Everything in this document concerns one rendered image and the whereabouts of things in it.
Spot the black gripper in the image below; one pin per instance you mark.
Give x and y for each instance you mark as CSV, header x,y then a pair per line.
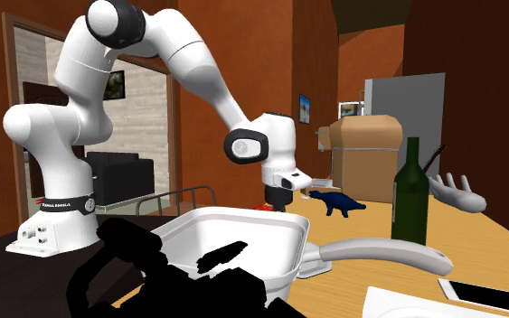
x,y
278,198

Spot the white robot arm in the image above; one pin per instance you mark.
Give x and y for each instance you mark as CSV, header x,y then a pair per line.
x,y
82,114

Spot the small red object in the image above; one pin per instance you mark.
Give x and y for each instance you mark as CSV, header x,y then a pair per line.
x,y
263,207

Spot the blue dinosaur toy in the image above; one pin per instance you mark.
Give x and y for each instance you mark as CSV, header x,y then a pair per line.
x,y
340,203

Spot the dark green glass bottle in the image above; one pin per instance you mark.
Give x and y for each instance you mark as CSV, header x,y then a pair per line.
x,y
410,207

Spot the black blocky object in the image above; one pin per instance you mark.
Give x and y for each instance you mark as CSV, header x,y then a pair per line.
x,y
170,295

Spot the black sofa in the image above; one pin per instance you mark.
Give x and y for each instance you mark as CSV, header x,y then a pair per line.
x,y
122,176

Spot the white plate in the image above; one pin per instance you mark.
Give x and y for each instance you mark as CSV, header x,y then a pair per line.
x,y
408,306

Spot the grey refrigerator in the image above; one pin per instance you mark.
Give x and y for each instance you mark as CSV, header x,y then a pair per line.
x,y
412,94

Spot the white hand figure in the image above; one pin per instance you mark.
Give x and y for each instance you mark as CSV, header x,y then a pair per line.
x,y
461,199

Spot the white phone with black screen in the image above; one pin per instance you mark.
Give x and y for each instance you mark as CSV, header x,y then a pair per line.
x,y
487,296

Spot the dark robot stand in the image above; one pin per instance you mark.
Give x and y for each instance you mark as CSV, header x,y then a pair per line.
x,y
11,282

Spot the blue framed wall picture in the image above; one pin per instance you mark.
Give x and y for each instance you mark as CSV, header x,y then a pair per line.
x,y
304,109

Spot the grey metal rail chair back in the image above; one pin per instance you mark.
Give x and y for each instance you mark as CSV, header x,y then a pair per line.
x,y
179,192

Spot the brown door frame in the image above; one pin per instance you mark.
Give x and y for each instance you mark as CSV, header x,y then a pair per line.
x,y
174,132

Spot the dark framed wall picture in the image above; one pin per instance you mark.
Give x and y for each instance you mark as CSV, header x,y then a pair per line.
x,y
115,85

